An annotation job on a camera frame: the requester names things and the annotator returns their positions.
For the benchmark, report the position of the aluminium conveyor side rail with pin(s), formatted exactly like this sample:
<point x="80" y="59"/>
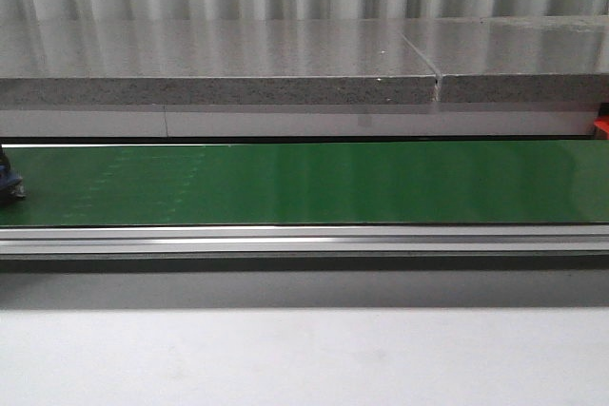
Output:
<point x="202" y="242"/>

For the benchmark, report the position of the red push button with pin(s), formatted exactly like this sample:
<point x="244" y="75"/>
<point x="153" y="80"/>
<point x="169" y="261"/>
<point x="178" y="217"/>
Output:
<point x="11" y="183"/>

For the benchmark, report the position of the red plastic tray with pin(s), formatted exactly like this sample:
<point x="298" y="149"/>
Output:
<point x="601" y="128"/>

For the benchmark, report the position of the grey stone counter slab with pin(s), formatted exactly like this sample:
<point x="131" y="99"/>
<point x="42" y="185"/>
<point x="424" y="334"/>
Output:
<point x="210" y="63"/>

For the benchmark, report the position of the green conveyor belt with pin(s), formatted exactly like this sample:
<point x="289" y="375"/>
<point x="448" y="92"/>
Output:
<point x="555" y="181"/>

